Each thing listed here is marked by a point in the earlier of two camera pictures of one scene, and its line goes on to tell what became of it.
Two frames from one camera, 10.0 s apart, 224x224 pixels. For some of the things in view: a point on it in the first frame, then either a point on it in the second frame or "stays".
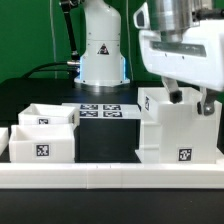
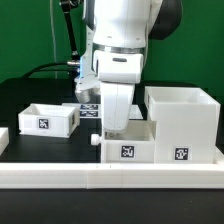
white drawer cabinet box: [176, 132] stays
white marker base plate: [106, 111] stays
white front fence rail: [111, 176] stays
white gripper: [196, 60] to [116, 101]
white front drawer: [46, 143] to [136, 145]
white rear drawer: [50, 114] stays
